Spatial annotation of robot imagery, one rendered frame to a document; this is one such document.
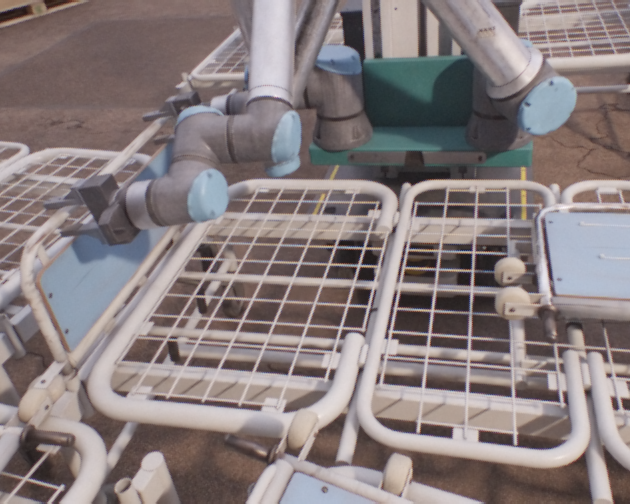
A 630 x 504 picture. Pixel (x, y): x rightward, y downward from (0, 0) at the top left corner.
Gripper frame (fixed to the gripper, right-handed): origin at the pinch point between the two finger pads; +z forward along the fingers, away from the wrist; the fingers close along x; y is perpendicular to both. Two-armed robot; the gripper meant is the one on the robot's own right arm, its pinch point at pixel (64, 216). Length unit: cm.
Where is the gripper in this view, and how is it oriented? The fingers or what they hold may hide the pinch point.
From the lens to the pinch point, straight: 133.3
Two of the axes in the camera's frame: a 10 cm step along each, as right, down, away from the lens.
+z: -9.3, 1.1, 3.4
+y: 2.3, -5.6, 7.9
